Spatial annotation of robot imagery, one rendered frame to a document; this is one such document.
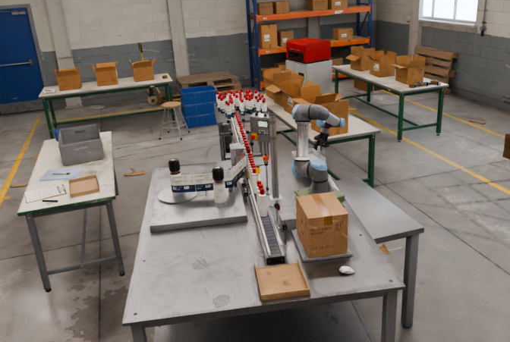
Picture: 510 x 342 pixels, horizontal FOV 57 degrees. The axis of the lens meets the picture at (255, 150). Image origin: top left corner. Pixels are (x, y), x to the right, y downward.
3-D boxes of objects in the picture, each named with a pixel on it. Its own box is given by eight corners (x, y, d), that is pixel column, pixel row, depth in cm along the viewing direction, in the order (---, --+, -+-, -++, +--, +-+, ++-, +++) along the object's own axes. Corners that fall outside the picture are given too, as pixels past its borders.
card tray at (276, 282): (254, 268, 276) (254, 262, 274) (297, 263, 278) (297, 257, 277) (261, 301, 248) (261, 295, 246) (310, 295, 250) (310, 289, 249)
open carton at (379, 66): (363, 74, 780) (363, 51, 767) (385, 71, 789) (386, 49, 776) (374, 78, 745) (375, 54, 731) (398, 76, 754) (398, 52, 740)
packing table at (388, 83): (332, 108, 886) (332, 66, 858) (369, 101, 906) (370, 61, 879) (398, 143, 688) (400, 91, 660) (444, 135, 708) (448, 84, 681)
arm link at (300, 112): (308, 178, 343) (309, 104, 338) (289, 177, 351) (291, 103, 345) (314, 176, 354) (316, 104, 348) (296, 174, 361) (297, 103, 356)
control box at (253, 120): (256, 136, 359) (255, 112, 352) (276, 139, 351) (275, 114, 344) (250, 140, 350) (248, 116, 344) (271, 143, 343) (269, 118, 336)
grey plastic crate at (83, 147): (63, 148, 510) (59, 129, 502) (101, 142, 522) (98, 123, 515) (62, 167, 457) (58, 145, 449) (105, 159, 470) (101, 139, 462)
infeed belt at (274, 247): (241, 161, 432) (241, 158, 430) (250, 161, 432) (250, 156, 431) (269, 263, 278) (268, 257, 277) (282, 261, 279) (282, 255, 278)
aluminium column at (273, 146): (272, 196, 363) (268, 113, 340) (278, 196, 364) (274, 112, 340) (273, 199, 359) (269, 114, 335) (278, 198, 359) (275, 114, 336)
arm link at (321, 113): (324, 102, 334) (346, 117, 376) (310, 102, 339) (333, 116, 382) (322, 118, 333) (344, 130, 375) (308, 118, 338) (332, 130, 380)
